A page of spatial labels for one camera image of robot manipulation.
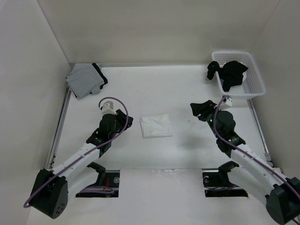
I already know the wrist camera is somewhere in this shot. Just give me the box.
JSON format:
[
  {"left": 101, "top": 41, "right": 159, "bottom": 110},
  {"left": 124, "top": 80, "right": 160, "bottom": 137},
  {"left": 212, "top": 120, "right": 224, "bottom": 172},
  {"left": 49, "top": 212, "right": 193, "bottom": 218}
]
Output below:
[
  {"left": 220, "top": 96, "right": 233, "bottom": 110},
  {"left": 99, "top": 101, "right": 116, "bottom": 115}
]

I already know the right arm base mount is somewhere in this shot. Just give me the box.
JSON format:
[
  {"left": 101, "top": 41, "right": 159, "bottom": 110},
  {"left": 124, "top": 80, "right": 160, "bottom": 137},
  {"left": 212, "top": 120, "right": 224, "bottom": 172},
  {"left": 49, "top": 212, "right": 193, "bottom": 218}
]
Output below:
[{"left": 202, "top": 171, "right": 248, "bottom": 198}]

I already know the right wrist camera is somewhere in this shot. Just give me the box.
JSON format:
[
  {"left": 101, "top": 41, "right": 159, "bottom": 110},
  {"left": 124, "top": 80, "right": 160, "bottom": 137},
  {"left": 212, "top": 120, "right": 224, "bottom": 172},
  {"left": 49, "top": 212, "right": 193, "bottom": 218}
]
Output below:
[{"left": 220, "top": 96, "right": 233, "bottom": 110}]

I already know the white plastic basket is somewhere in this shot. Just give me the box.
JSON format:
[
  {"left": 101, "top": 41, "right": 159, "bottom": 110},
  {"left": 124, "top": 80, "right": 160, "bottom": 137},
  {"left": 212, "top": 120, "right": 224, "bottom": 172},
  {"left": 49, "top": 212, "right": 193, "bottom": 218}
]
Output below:
[{"left": 211, "top": 51, "right": 266, "bottom": 100}]

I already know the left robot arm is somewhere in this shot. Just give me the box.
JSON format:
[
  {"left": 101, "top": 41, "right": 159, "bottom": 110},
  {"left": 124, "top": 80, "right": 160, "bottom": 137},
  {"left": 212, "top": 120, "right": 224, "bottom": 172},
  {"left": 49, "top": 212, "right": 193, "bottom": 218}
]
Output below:
[{"left": 24, "top": 109, "right": 133, "bottom": 219}]

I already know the black tank top in basket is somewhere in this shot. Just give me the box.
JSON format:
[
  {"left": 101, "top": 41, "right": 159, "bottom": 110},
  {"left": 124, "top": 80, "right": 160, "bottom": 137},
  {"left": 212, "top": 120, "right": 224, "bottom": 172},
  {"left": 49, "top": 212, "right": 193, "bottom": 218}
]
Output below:
[{"left": 207, "top": 61, "right": 248, "bottom": 92}]

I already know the white tank top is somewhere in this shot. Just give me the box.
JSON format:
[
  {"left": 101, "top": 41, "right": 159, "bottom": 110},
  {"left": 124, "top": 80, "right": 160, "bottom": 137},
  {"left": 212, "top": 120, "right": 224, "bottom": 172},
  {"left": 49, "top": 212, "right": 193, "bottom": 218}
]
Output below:
[{"left": 140, "top": 114, "right": 173, "bottom": 139}]

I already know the folded grey tank top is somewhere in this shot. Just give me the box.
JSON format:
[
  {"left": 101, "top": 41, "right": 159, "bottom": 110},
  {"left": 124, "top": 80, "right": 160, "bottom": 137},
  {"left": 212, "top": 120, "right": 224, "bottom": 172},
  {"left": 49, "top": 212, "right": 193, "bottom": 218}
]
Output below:
[{"left": 66, "top": 63, "right": 103, "bottom": 99}]

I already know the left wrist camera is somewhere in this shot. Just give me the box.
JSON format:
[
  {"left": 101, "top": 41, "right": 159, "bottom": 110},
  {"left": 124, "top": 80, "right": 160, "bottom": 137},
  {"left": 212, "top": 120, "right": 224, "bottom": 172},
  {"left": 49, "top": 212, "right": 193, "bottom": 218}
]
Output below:
[{"left": 99, "top": 101, "right": 116, "bottom": 115}]

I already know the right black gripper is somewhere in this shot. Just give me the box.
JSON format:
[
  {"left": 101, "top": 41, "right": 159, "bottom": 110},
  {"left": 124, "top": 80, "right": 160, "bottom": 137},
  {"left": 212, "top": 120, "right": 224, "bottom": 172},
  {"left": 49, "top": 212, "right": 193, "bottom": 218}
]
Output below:
[{"left": 189, "top": 100, "right": 221, "bottom": 139}]

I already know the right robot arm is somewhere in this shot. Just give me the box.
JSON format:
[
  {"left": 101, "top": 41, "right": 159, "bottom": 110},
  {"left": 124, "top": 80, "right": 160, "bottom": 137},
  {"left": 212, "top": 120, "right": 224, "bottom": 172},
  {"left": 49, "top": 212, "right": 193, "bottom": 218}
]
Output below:
[{"left": 190, "top": 96, "right": 300, "bottom": 225}]

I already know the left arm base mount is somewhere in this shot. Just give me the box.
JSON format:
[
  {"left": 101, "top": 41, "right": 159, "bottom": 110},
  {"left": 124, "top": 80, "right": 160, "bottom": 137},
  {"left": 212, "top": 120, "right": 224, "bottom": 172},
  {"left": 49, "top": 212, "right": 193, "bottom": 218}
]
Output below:
[{"left": 76, "top": 171, "right": 120, "bottom": 198}]

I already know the white garment in basket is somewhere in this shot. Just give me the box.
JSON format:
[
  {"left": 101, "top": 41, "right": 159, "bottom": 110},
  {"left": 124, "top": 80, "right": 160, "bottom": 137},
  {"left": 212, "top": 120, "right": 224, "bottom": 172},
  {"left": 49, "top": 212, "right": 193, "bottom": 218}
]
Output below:
[{"left": 240, "top": 62, "right": 248, "bottom": 83}]

